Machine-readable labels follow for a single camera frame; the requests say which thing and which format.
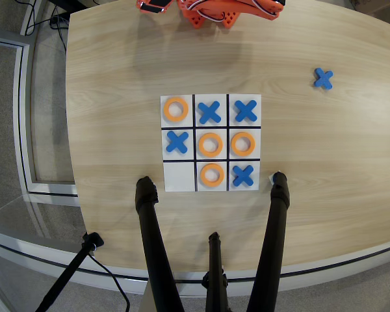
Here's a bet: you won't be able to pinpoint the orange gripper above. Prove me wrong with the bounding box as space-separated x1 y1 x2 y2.
136 0 174 16

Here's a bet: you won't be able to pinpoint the orange foam ring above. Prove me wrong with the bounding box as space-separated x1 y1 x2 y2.
200 162 226 188
198 132 224 158
163 96 190 123
230 131 257 156

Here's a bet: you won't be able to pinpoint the blue foam cross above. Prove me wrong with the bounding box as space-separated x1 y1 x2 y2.
165 130 189 154
232 164 255 188
234 99 259 124
313 67 334 90
197 100 222 125

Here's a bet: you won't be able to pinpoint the white framed glass panel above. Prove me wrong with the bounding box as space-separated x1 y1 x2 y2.
0 35 79 199

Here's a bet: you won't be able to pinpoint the white tic-tac-toe board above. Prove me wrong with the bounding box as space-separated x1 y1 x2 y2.
160 94 263 192

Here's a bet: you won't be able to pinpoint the black tripod leg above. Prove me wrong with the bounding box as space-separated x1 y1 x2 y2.
135 175 186 312
201 231 230 312
246 172 291 312

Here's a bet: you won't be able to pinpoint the thin black stand pole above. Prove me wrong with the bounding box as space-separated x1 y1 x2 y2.
34 232 105 312

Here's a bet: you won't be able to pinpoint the white robot servo cable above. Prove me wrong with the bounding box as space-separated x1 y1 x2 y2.
181 0 229 22

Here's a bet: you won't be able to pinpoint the black floor cables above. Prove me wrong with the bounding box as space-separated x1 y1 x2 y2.
19 0 69 53

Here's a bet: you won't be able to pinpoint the black stand cable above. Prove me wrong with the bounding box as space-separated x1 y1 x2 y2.
87 253 131 312

